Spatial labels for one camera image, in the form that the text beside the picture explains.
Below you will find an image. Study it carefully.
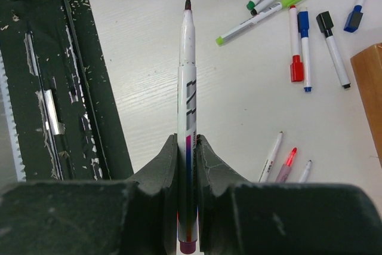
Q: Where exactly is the white marker red cap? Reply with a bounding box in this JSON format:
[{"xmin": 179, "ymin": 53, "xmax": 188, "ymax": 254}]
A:
[{"xmin": 288, "ymin": 5, "xmax": 304, "ymax": 82}]

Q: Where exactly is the white marker dark blue cap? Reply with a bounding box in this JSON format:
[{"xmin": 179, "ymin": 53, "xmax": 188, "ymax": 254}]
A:
[{"xmin": 343, "ymin": 0, "xmax": 366, "ymax": 33}]

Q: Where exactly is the pink highlighter pen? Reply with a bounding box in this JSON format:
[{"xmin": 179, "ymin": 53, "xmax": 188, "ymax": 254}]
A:
[{"xmin": 275, "ymin": 148, "xmax": 297, "ymax": 183}]

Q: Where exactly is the blue capped whiteboard marker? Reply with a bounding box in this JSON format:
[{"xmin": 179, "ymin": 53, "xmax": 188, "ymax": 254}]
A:
[{"xmin": 298, "ymin": 160, "xmax": 313, "ymax": 183}]

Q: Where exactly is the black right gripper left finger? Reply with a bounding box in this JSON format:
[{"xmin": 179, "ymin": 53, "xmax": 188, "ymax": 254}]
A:
[{"xmin": 125, "ymin": 134, "xmax": 178, "ymax": 254}]

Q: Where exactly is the white slotted cable duct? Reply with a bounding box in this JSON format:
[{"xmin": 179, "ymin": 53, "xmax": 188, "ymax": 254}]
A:
[{"xmin": 1, "ymin": 55, "xmax": 26, "ymax": 182}]

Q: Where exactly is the white marker black cap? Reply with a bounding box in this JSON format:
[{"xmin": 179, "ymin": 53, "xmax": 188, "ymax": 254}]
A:
[{"xmin": 316, "ymin": 11, "xmax": 351, "ymax": 89}]

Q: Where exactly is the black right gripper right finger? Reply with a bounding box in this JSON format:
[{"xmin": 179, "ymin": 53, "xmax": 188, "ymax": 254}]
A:
[{"xmin": 196, "ymin": 134, "xmax": 247, "ymax": 254}]

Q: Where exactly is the magenta capped marker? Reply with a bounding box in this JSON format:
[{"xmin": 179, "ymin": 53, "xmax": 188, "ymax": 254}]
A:
[{"xmin": 177, "ymin": 0, "xmax": 198, "ymax": 254}]

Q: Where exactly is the orange wooden compartment tray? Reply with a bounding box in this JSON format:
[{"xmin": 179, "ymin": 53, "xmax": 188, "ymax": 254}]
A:
[{"xmin": 351, "ymin": 43, "xmax": 382, "ymax": 160}]

